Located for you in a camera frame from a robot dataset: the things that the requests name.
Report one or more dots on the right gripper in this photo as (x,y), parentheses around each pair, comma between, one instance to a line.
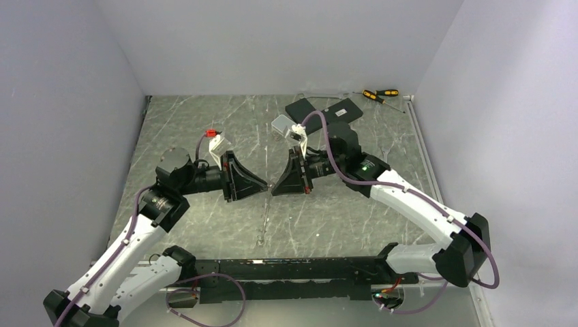
(294,179)

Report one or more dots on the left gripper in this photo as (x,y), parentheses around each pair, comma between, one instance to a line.
(237,180)

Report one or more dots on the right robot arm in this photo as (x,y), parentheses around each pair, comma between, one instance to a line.
(461,243)

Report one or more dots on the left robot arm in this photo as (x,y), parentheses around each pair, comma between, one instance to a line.
(107,294)

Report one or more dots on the white rectangular box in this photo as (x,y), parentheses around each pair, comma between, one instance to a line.
(283,125)

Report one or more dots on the black rectangular box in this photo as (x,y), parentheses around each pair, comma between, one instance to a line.
(344,111)

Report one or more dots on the silver wrench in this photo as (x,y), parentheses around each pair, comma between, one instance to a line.
(385,155)

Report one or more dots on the yellow black screwdriver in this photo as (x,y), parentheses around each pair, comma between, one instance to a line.
(382,100)
(380,93)

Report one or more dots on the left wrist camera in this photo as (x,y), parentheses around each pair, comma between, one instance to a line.
(218,145)

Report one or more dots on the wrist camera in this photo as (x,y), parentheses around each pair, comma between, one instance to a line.
(298,134)
(218,145)

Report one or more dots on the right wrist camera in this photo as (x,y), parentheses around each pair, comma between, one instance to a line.
(298,134)

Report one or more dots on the black base frame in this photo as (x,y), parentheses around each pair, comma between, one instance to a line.
(354,277)

